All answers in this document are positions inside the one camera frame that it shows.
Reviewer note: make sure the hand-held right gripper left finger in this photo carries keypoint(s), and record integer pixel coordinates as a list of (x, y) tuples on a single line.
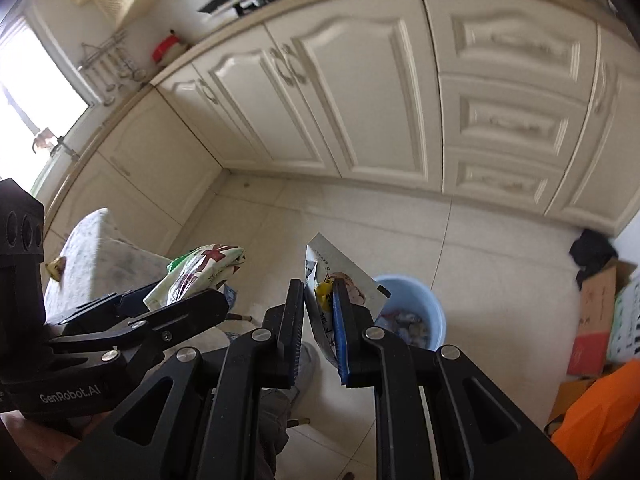
[(292, 340)]

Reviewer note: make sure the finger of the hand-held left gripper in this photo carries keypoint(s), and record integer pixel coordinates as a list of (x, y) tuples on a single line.
[(175, 317), (115, 305)]

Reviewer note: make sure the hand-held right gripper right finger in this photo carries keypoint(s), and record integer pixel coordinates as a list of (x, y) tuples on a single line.
[(341, 340)]

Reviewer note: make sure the red print white plastic bag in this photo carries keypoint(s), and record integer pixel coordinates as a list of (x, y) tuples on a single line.
[(200, 270)]

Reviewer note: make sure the silver printed food packet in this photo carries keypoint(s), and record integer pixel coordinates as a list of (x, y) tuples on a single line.
[(332, 260)]

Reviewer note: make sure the blue plastic bin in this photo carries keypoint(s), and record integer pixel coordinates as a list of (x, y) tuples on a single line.
[(420, 295)]

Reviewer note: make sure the golden snack wrapper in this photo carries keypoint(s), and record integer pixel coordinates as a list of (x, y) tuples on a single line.
[(57, 267)]

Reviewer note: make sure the round marble table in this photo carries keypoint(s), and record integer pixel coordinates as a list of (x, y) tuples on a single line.
[(100, 255)]

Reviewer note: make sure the heap of crumpled wrappers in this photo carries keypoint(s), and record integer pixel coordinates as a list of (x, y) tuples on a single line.
[(405, 327)]

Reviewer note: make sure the steel faucet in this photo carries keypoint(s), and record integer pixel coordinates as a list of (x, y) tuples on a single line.
[(62, 150)]

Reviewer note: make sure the white framed window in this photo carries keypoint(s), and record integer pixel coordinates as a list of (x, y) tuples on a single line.
[(35, 85)]

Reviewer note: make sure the cream cabinet drawer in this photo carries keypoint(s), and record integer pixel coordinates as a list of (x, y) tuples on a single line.
[(505, 180), (510, 40), (515, 120)]

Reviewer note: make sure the row of hanging utensils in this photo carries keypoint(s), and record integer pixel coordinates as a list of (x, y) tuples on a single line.
[(120, 72)]

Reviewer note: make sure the flat cardboard box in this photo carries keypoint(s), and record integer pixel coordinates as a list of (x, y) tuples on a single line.
[(575, 395)]

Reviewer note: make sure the metal utensil rack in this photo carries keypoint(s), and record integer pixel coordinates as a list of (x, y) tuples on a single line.
[(102, 52)]

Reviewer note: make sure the brown cardboard box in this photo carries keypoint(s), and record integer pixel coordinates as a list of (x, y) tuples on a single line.
[(595, 320)]

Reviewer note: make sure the cream base cabinets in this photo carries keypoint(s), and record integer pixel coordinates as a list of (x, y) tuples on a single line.
[(350, 85)]

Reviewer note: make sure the black cloth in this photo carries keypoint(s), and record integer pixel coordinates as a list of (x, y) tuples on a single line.
[(592, 255)]

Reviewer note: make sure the orange plastic bag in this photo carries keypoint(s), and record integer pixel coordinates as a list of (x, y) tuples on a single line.
[(605, 410)]

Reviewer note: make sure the white green printed box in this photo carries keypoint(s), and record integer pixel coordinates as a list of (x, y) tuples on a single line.
[(627, 325)]

